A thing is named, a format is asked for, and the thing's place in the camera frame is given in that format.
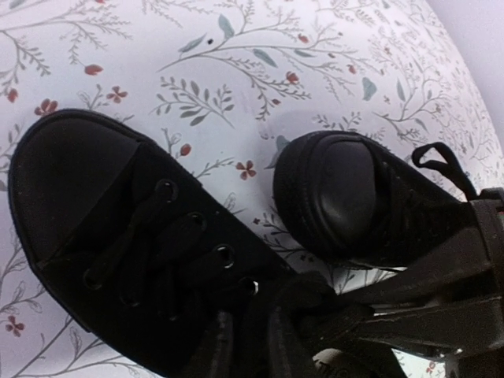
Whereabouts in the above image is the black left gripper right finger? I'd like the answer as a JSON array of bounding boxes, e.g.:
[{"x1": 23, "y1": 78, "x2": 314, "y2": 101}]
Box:
[{"x1": 267, "y1": 307, "x2": 295, "y2": 378}]

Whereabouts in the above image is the red-soled shoe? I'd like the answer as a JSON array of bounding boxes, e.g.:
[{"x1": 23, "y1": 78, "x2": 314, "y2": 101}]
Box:
[{"x1": 272, "y1": 131, "x2": 473, "y2": 269}]

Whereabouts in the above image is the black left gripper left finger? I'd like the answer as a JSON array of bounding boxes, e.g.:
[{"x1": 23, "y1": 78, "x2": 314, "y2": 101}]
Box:
[{"x1": 181, "y1": 312, "x2": 234, "y2": 378}]

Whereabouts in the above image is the floral tablecloth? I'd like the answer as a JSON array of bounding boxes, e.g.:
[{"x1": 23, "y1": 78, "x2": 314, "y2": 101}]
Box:
[{"x1": 0, "y1": 0, "x2": 504, "y2": 378}]

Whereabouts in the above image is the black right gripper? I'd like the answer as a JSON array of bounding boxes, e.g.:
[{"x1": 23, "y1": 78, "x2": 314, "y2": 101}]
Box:
[{"x1": 346, "y1": 188, "x2": 503, "y2": 377}]

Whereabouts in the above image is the black shoelace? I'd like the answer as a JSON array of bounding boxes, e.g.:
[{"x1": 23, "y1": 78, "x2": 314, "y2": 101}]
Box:
[{"x1": 84, "y1": 179, "x2": 410, "y2": 378}]

